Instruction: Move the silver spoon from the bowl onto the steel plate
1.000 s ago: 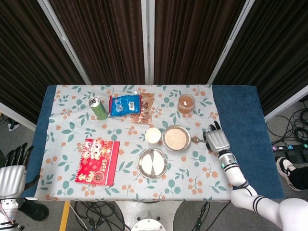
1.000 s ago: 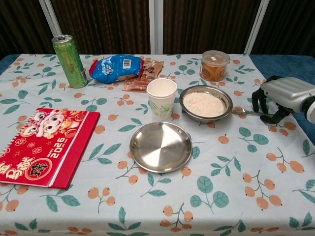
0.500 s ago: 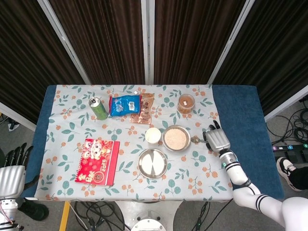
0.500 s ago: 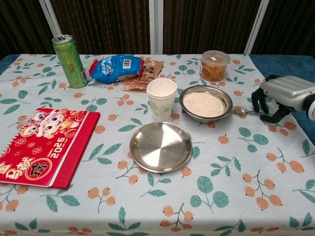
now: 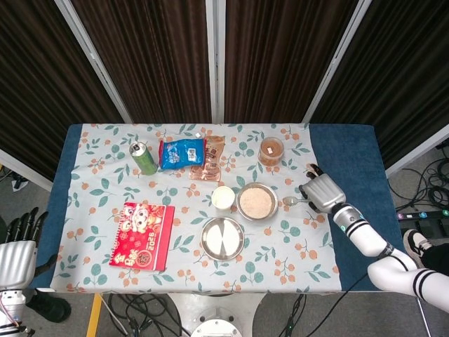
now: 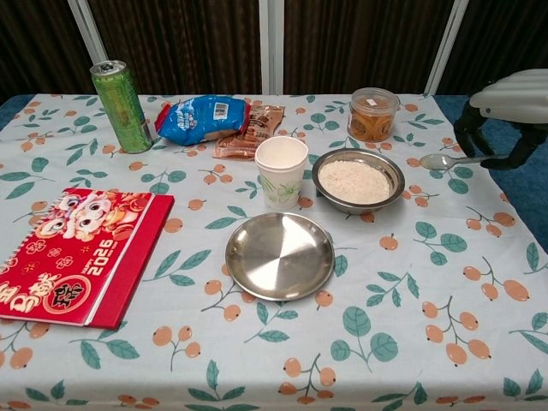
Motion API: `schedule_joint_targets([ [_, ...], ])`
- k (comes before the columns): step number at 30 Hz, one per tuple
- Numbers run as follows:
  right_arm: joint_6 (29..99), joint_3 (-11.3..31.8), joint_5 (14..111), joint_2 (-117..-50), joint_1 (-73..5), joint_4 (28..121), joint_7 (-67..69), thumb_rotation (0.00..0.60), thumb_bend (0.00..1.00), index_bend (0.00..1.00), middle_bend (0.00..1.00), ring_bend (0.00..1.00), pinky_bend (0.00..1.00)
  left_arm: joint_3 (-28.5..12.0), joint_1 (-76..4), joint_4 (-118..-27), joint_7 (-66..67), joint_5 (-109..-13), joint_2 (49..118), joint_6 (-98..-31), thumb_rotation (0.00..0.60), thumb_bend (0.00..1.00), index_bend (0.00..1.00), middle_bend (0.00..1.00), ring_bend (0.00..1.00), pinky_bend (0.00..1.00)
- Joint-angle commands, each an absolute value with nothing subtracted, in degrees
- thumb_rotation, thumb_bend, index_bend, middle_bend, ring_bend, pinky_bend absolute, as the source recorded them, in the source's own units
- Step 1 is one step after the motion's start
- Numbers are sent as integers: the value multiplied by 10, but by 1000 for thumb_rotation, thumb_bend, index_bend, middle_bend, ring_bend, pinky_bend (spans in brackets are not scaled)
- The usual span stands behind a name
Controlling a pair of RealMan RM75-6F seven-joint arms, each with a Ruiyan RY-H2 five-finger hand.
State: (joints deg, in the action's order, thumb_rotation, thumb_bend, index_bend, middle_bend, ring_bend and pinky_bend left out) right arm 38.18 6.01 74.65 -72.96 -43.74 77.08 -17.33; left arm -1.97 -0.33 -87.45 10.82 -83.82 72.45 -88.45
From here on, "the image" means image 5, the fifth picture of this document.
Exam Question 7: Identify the black trouser leg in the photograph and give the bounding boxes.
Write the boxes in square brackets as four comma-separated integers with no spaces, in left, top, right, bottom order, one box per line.
[420,241,449,273]

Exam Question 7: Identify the floral leaf-print tablecloth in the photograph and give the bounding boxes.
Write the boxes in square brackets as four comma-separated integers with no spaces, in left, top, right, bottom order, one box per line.
[48,122,343,294]

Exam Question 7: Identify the green drink can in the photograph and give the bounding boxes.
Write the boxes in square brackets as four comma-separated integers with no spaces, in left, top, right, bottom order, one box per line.
[128,140,159,176]

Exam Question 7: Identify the black shoe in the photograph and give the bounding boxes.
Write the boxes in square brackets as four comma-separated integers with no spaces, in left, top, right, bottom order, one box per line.
[26,290,72,324]

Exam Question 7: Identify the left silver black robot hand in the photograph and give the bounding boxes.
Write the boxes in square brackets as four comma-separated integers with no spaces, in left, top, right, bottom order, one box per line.
[0,206,59,291]

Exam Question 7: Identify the small spoon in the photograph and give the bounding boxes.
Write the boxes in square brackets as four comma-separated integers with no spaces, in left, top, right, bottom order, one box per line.
[282,196,314,206]

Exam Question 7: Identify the yellow floor tape strip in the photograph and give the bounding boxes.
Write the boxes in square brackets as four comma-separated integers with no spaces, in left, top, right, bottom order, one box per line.
[86,293,103,337]

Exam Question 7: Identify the metal bowl with grains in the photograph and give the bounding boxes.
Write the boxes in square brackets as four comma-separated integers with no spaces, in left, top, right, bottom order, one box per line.
[236,182,279,222]

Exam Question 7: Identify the clear jar of rubber bands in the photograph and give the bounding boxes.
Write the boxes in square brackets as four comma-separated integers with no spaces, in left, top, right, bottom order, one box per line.
[257,136,285,166]

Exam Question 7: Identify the white paper cup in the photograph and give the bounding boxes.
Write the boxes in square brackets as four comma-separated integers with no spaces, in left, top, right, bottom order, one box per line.
[211,185,235,212]

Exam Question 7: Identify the dark partition screen panel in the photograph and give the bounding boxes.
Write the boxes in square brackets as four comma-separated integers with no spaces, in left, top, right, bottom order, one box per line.
[0,0,133,192]
[68,0,217,124]
[303,0,449,178]
[215,0,362,124]

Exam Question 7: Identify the black cable bundle beside table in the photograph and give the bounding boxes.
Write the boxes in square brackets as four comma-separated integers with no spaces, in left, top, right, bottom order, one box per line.
[388,145,449,212]

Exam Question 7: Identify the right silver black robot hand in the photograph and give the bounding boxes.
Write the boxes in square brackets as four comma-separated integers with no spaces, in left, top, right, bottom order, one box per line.
[300,163,347,215]

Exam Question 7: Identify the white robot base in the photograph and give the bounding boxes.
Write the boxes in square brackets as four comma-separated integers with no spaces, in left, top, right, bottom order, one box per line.
[168,293,266,337]

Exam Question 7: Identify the red 2026 desk calendar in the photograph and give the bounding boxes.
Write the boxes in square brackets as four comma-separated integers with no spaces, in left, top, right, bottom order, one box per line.
[107,201,175,272]

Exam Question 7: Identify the round steel plate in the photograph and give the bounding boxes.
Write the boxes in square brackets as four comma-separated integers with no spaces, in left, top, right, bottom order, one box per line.
[200,216,246,261]

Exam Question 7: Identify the blue table cover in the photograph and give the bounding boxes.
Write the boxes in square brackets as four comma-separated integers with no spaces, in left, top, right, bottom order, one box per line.
[29,123,412,292]

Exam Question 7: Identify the orange-brown snack packet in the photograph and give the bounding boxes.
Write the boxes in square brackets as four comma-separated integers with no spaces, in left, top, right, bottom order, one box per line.
[189,136,226,183]

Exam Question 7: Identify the blue snack bag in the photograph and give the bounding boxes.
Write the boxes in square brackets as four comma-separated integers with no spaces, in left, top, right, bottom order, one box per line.
[158,138,207,171]

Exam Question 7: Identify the black white sneaker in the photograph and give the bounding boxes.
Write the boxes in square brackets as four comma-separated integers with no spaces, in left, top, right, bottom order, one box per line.
[403,229,436,270]

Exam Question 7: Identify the black cable bundle under table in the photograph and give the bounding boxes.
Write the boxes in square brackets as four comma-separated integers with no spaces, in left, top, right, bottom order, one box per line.
[104,293,193,337]

